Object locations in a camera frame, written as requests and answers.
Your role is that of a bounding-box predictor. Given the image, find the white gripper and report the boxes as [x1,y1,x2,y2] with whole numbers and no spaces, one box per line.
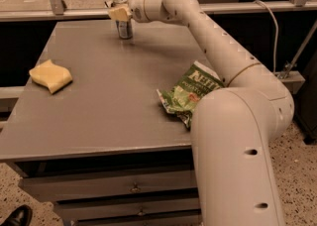
[108,0,150,23]

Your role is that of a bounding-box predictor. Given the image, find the silver redbull can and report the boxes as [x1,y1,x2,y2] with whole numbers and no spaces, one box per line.
[111,0,133,40]

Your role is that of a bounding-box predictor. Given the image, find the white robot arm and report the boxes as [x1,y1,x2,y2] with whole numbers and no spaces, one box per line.
[108,0,294,226]

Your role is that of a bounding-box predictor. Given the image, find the green jalapeno chip bag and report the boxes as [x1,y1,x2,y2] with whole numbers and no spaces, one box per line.
[157,61,224,129]

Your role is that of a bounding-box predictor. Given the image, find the yellow sponge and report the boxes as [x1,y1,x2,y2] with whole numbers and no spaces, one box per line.
[29,59,72,94]

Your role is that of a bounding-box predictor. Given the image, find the top grey drawer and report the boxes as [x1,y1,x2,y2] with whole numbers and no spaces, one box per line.
[20,170,196,201]

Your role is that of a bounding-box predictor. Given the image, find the grey drawer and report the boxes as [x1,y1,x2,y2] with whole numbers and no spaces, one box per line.
[75,214,201,226]
[20,170,196,201]
[54,195,200,220]

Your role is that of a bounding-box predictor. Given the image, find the middle grey drawer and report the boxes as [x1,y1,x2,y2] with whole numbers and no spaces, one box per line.
[54,195,200,220]

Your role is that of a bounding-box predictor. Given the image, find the bottom grey drawer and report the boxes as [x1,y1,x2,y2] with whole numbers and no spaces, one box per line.
[75,214,201,226]

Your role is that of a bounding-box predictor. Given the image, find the black shoe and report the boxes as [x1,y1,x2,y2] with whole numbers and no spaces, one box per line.
[0,205,33,226]

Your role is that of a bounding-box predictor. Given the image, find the white cable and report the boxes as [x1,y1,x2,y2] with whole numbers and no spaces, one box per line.
[253,0,279,74]

